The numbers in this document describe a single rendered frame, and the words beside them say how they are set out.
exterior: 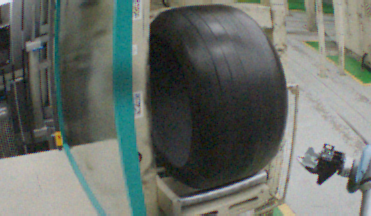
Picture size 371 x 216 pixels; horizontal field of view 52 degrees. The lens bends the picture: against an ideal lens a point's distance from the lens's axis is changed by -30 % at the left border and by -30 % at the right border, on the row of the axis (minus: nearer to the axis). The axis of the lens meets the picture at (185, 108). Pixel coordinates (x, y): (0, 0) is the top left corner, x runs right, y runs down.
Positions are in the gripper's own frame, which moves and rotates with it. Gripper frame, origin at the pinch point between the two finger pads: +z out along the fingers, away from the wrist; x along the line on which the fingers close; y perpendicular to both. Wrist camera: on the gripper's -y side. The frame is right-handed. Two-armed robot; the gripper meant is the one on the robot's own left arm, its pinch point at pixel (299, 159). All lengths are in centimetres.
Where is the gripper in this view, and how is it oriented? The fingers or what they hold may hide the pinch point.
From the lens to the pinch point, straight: 157.8
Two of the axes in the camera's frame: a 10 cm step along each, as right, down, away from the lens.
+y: -0.4, -7.2, -6.9
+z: -9.1, -2.6, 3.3
